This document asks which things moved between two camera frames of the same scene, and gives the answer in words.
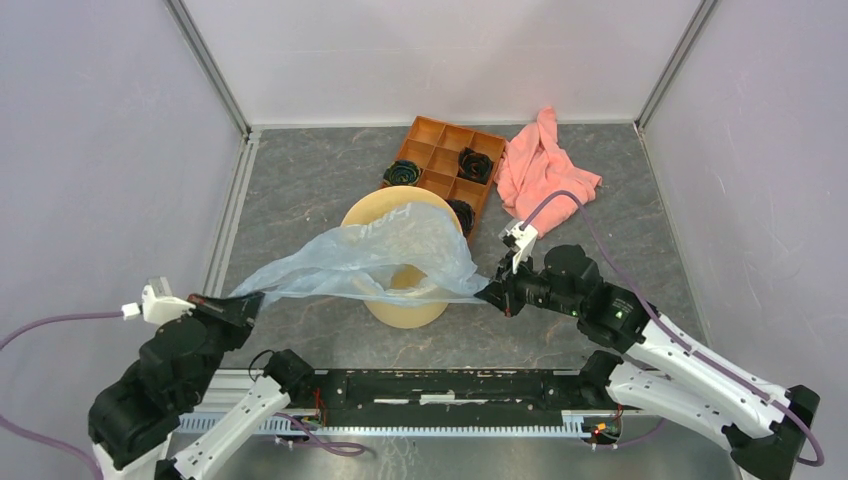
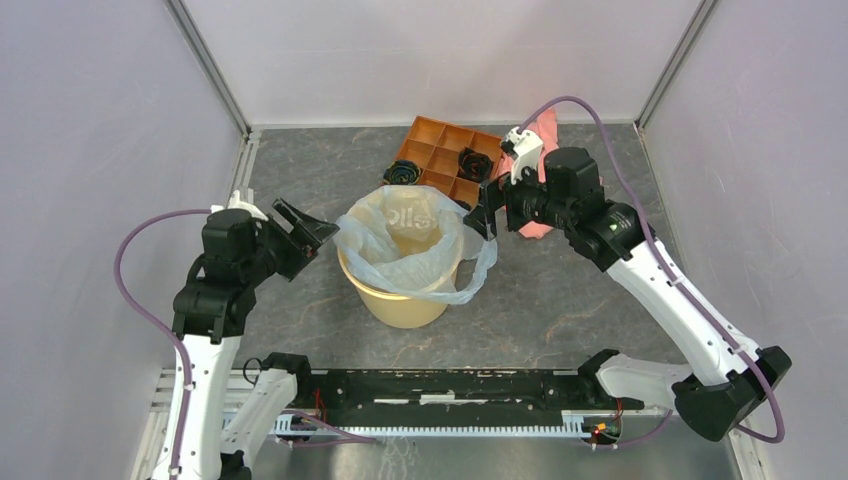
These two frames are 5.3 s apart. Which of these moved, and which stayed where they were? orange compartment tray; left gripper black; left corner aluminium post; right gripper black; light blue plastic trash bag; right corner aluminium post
Moved: left gripper black; light blue plastic trash bag; right gripper black
Stayed: left corner aluminium post; orange compartment tray; right corner aluminium post
